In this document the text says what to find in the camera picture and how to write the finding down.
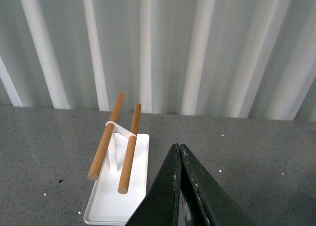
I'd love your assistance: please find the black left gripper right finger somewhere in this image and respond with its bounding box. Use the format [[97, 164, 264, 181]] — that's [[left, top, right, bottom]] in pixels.
[[180, 144, 256, 226]]

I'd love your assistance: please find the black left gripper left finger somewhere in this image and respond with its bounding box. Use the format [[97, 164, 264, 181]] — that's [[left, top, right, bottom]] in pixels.
[[126, 144, 182, 226]]

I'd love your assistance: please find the right wooden rack rod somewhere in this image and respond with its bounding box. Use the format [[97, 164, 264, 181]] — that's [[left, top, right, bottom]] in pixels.
[[118, 103, 141, 194]]

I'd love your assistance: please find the wooden rack rod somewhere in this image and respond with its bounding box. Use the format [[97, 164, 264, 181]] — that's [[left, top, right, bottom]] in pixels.
[[118, 103, 141, 194], [87, 93, 124, 181]]

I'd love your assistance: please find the white towel rack stand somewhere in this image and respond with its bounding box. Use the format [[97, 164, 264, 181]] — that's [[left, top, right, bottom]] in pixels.
[[83, 123, 150, 226]]

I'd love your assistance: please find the left wooden rack rod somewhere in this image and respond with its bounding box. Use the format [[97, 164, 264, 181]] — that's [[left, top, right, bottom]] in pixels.
[[87, 93, 124, 181]]

